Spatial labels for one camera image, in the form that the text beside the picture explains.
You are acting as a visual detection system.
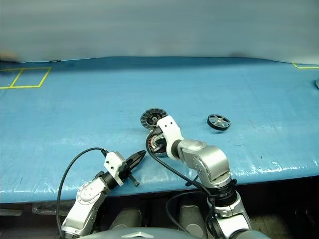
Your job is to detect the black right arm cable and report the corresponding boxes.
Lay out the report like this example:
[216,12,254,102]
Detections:
[145,133,218,235]

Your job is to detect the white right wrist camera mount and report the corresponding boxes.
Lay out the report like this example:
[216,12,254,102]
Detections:
[156,116,185,160]

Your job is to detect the blue plastic table cover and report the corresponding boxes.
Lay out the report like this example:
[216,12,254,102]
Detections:
[0,56,319,205]

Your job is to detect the grey robot torso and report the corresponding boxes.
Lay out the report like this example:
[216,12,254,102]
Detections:
[84,226,197,239]

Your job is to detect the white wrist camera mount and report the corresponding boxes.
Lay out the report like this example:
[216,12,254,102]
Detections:
[156,116,185,160]
[104,151,127,187]

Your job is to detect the finned round silver housing lid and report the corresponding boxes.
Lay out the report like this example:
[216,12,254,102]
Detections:
[140,107,168,131]

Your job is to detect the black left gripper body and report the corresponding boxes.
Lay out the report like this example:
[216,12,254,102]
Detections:
[119,161,140,187]

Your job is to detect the round motor housing copper windings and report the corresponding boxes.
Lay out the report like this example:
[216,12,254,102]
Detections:
[145,129,169,158]

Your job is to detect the dark grey rounded shape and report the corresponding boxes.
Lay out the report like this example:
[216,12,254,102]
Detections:
[178,202,209,239]
[109,208,143,232]

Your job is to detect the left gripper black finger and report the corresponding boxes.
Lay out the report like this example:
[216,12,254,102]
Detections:
[129,152,147,172]
[126,150,147,167]

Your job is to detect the black spoked rotor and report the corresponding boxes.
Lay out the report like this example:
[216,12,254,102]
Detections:
[207,114,231,130]

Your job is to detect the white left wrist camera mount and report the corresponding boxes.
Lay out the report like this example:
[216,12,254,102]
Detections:
[104,151,127,187]

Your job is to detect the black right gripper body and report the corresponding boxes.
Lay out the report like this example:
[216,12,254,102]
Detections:
[153,126,167,152]

